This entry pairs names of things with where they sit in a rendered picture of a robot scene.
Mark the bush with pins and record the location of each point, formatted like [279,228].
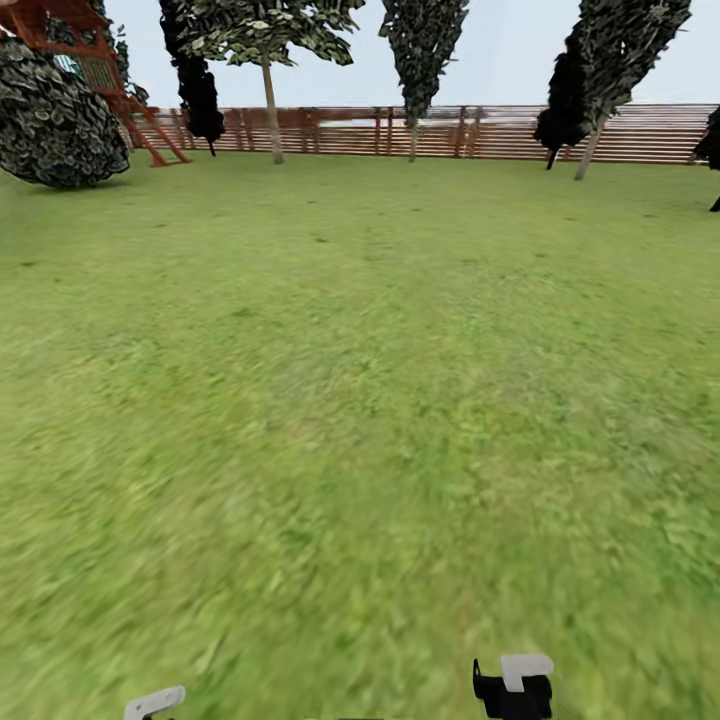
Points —
[62,132]

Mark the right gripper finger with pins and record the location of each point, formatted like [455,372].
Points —
[479,691]

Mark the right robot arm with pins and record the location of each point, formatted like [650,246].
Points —
[522,693]

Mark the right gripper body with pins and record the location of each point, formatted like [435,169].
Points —
[534,700]

